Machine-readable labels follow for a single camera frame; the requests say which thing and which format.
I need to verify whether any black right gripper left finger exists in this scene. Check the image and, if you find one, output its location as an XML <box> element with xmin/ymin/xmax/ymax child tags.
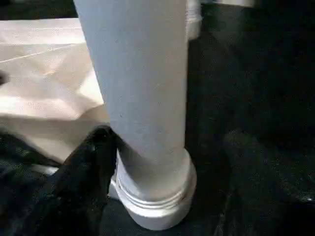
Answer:
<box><xmin>31</xmin><ymin>125</ymin><xmax>119</xmax><ymax>236</ymax></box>

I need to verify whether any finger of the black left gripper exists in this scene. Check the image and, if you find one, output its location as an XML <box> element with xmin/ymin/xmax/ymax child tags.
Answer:
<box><xmin>0</xmin><ymin>70</ymin><xmax>11</xmax><ymax>86</ymax></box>
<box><xmin>0</xmin><ymin>132</ymin><xmax>60</xmax><ymax>170</ymax></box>

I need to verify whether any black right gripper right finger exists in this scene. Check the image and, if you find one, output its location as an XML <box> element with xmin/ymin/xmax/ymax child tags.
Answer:
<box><xmin>222</xmin><ymin>130</ymin><xmax>315</xmax><ymax>236</ymax></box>

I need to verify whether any white plastic table top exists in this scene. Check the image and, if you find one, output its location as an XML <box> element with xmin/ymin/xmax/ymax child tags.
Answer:
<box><xmin>0</xmin><ymin>18</ymin><xmax>202</xmax><ymax>232</ymax></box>

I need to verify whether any white plastic table leg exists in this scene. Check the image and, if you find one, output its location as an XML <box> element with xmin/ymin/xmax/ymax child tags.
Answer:
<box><xmin>186</xmin><ymin>0</ymin><xmax>202</xmax><ymax>24</ymax></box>
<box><xmin>72</xmin><ymin>0</ymin><xmax>198</xmax><ymax>206</ymax></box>

